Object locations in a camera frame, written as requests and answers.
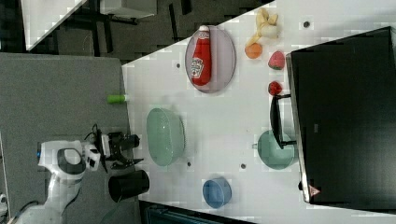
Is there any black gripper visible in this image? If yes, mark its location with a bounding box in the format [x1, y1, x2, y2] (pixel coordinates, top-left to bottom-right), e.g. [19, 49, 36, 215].
[99, 132, 143, 170]

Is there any green plastic strainer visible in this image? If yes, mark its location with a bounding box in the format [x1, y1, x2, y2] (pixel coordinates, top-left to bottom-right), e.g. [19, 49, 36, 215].
[147, 108, 185, 166]

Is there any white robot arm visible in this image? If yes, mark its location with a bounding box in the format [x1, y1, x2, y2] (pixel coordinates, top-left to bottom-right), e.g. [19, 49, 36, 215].
[7, 132, 140, 224]

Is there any large black cylinder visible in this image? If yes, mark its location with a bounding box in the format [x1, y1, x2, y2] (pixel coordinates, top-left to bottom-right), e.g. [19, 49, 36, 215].
[108, 170, 149, 203]

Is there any green marker cylinder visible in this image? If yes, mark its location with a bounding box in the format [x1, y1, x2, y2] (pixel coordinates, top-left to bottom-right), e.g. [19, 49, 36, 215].
[106, 94, 129, 104]

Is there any red ketchup bottle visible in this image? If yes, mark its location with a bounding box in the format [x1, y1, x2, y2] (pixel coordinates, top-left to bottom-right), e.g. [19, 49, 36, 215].
[191, 25, 212, 86]

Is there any purple round plate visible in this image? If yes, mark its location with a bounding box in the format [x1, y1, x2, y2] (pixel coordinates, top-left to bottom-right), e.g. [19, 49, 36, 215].
[184, 25, 236, 93]

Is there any green cup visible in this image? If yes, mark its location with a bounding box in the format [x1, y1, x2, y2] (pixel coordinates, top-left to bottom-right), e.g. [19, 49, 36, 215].
[252, 130, 297, 170]

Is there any white side table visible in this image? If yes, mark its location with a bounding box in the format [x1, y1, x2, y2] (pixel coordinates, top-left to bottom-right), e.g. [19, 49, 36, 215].
[21, 0, 88, 51]

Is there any red toy strawberry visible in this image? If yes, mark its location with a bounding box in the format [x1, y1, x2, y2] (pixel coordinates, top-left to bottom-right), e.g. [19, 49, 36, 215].
[268, 81, 283, 96]

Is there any toy orange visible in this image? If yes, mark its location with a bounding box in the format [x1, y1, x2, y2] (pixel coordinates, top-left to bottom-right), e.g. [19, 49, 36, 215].
[245, 43, 262, 59]

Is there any pink toy strawberry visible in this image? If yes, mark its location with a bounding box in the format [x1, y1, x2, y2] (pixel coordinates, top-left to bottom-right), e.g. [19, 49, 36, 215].
[268, 51, 286, 70]

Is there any peeled toy banana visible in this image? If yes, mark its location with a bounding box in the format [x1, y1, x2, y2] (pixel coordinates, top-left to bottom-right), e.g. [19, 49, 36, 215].
[246, 7, 278, 47]

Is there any black toaster oven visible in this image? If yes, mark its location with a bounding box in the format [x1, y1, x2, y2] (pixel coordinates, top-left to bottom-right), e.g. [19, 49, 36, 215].
[270, 26, 396, 214]

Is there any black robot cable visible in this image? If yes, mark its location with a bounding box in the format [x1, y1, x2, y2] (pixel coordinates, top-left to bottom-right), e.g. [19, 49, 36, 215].
[84, 123, 108, 174]

